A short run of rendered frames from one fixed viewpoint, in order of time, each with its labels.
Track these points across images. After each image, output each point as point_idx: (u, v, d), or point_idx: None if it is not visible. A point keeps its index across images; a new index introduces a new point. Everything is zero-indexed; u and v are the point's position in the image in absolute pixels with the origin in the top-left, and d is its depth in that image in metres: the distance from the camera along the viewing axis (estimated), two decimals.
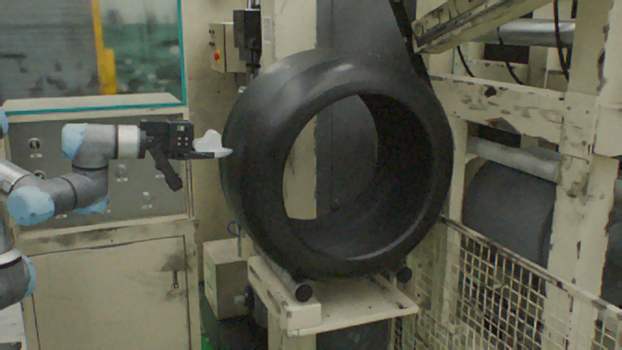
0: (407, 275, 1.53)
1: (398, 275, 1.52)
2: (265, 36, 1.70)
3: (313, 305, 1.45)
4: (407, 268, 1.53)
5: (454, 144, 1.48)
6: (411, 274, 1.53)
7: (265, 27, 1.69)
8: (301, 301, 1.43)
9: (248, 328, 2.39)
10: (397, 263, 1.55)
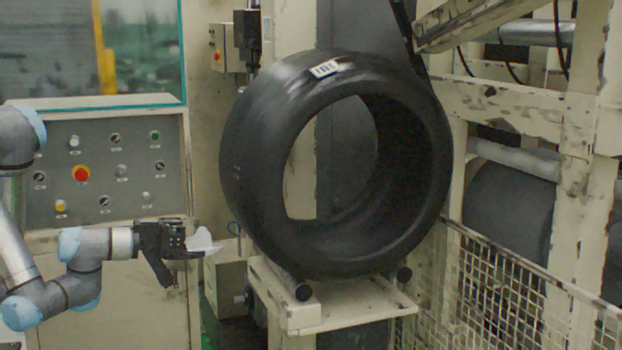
0: (404, 277, 1.53)
1: (411, 270, 1.53)
2: (265, 36, 1.70)
3: (313, 305, 1.45)
4: (406, 281, 1.54)
5: (330, 68, 1.31)
6: (401, 280, 1.53)
7: (265, 27, 1.69)
8: (302, 286, 1.42)
9: (248, 328, 2.39)
10: None
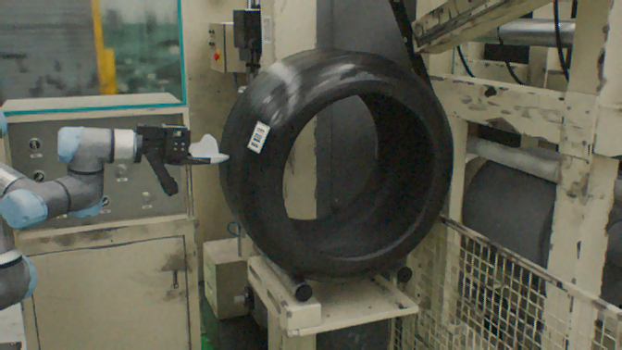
0: (407, 276, 1.53)
1: (399, 273, 1.52)
2: (265, 36, 1.70)
3: (313, 305, 1.45)
4: (409, 268, 1.53)
5: (262, 132, 1.28)
6: (411, 276, 1.53)
7: (265, 27, 1.69)
8: (298, 299, 1.43)
9: (248, 328, 2.39)
10: (399, 262, 1.55)
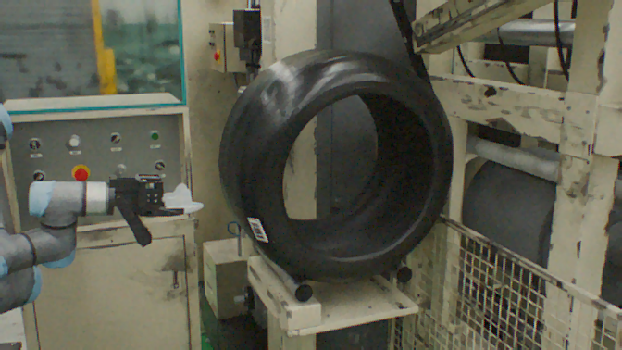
0: (404, 273, 1.53)
1: (405, 281, 1.54)
2: (265, 36, 1.70)
3: (313, 305, 1.45)
4: (398, 276, 1.52)
5: (256, 224, 1.33)
6: (404, 269, 1.52)
7: (265, 27, 1.69)
8: (311, 295, 1.44)
9: (248, 328, 2.39)
10: (392, 276, 1.55)
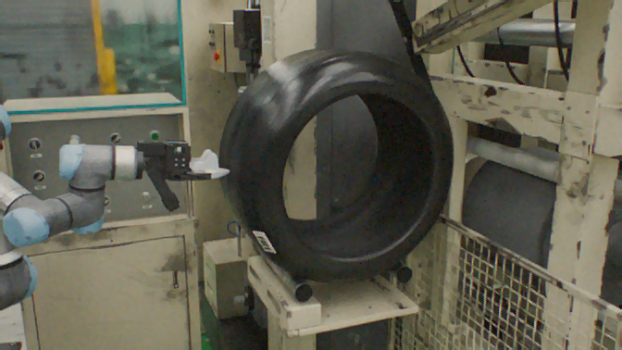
0: (407, 275, 1.53)
1: (398, 276, 1.52)
2: (265, 36, 1.70)
3: (313, 305, 1.45)
4: (406, 268, 1.53)
5: (262, 237, 1.35)
6: (411, 273, 1.53)
7: (265, 27, 1.69)
8: (299, 300, 1.43)
9: (248, 328, 2.39)
10: (396, 264, 1.55)
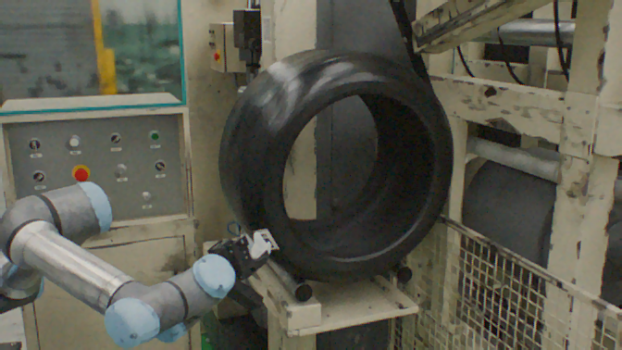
0: (407, 275, 1.53)
1: (398, 276, 1.52)
2: (265, 36, 1.70)
3: (313, 305, 1.45)
4: (406, 268, 1.53)
5: (264, 235, 1.35)
6: (411, 273, 1.53)
7: (265, 27, 1.69)
8: (299, 300, 1.43)
9: (248, 328, 2.39)
10: (396, 264, 1.55)
